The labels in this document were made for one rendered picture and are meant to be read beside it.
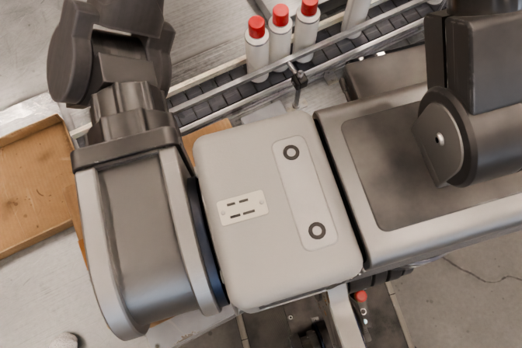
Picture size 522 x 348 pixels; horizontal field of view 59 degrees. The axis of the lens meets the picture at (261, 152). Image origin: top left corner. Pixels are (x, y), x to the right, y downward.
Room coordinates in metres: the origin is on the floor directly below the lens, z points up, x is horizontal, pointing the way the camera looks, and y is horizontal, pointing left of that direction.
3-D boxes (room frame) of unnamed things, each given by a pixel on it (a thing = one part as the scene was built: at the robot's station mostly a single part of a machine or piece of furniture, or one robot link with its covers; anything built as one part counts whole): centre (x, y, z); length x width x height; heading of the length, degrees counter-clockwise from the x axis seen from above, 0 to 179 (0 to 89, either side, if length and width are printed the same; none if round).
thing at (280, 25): (0.59, -0.05, 0.98); 0.05 x 0.05 x 0.20
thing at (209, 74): (0.63, -0.07, 0.91); 1.07 x 0.01 x 0.02; 115
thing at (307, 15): (0.61, -0.11, 0.98); 0.05 x 0.05 x 0.20
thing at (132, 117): (0.16, 0.12, 1.45); 0.09 x 0.08 x 0.12; 105
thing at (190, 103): (0.57, -0.10, 0.96); 1.07 x 0.01 x 0.01; 115
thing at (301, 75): (0.52, -0.08, 0.91); 0.07 x 0.03 x 0.16; 25
